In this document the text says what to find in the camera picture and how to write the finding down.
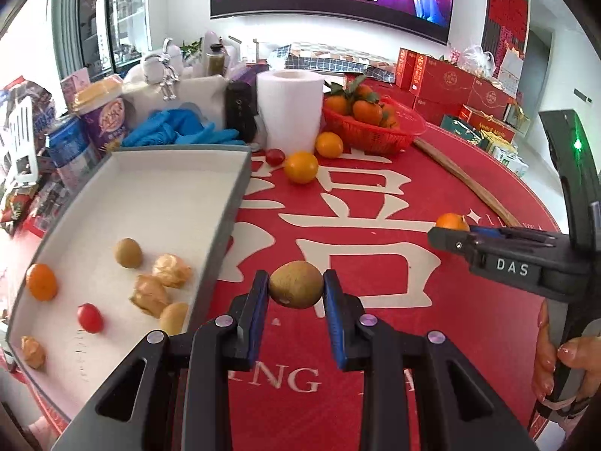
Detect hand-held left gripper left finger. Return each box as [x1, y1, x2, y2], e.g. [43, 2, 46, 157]
[56, 270, 271, 451]

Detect tan husk fruit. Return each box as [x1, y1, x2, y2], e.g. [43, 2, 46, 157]
[130, 274, 171, 318]
[152, 254, 193, 289]
[21, 335, 47, 370]

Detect blue milk carton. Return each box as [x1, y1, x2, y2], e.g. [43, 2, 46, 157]
[46, 117, 100, 189]

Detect white paper towel roll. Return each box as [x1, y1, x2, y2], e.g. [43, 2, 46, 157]
[256, 70, 325, 153]

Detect red printed tablecloth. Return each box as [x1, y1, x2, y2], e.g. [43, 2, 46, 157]
[33, 77, 572, 451]

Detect red wall decoration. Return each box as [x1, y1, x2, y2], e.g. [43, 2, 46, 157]
[483, 0, 530, 86]

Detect mandarin with stem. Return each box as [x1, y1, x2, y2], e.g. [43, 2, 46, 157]
[435, 213, 471, 232]

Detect silver figurine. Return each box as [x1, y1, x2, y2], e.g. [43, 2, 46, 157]
[157, 38, 182, 102]

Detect person's right hand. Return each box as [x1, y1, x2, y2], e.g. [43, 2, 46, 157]
[532, 301, 601, 403]

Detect white bag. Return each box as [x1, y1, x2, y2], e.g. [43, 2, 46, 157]
[124, 62, 227, 132]

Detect long wooden stick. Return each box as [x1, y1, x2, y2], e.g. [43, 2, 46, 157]
[413, 137, 522, 227]

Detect clear plastic bag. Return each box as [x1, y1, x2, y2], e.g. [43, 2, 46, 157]
[450, 44, 497, 74]

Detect purple milk tea cup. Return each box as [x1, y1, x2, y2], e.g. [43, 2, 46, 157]
[70, 74, 130, 154]

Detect red gift box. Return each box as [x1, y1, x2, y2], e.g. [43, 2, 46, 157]
[464, 79, 516, 121]
[457, 105, 518, 145]
[410, 53, 476, 105]
[395, 48, 420, 90]

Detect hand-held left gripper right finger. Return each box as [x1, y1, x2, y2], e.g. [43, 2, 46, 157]
[322, 269, 541, 451]

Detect large orange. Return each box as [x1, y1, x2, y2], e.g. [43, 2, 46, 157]
[25, 263, 59, 302]

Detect green-brown round fruit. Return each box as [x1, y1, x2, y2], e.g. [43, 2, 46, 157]
[115, 238, 143, 270]
[269, 260, 324, 310]

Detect pile of snack packets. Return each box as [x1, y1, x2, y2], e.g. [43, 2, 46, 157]
[0, 75, 56, 236]

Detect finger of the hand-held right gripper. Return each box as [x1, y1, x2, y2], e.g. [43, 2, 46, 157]
[468, 225, 562, 248]
[427, 226, 485, 269]

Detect green carton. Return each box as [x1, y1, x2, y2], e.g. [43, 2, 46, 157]
[440, 115, 485, 152]

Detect red plastic basket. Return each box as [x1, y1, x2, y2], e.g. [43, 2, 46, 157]
[322, 98, 427, 155]

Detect blue rubber gloves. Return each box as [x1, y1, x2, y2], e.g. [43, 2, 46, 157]
[121, 109, 247, 148]

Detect lotion bottle with black cap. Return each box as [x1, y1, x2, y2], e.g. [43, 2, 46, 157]
[205, 44, 227, 79]

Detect pile of leafy mandarins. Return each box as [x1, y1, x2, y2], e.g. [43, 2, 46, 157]
[323, 74, 401, 130]

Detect glass door cabinet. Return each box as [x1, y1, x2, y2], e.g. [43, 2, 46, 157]
[51, 0, 147, 82]

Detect smooth round orange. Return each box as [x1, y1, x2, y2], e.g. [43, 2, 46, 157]
[315, 132, 344, 159]
[284, 151, 319, 185]

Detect grey tray with white lining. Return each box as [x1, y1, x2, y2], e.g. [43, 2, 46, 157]
[5, 144, 253, 422]

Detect plaid cloth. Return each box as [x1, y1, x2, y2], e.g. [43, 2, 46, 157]
[267, 42, 396, 79]

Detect black handheld device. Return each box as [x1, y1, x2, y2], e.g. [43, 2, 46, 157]
[225, 81, 258, 144]

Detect yellow-brown round fruit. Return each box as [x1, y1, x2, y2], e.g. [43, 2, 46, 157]
[158, 301, 190, 337]

